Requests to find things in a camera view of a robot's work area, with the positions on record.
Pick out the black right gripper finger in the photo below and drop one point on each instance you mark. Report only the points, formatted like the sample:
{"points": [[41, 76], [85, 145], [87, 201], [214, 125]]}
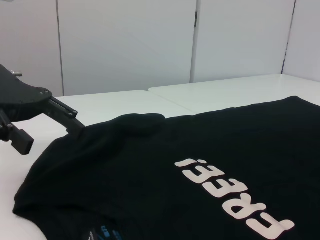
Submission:
{"points": [[21, 141], [70, 122]]}

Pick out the black shirt with FREE print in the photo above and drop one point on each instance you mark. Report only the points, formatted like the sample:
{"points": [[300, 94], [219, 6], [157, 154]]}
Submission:
{"points": [[155, 180]]}

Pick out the dark wall panel hinge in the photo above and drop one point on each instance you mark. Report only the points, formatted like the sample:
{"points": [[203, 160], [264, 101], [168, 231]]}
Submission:
{"points": [[196, 18]]}

